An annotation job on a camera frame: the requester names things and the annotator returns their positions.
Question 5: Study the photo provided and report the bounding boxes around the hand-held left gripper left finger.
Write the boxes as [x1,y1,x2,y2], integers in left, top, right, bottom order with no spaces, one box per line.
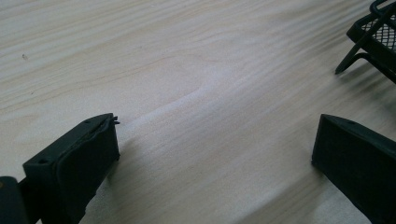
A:
[22,112,121,224]

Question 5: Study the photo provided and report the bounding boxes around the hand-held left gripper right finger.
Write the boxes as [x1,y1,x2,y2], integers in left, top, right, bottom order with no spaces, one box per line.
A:
[311,113,396,224]

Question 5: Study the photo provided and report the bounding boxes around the black metal mesh rack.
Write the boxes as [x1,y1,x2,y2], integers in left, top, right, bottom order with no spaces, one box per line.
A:
[334,0,396,84]

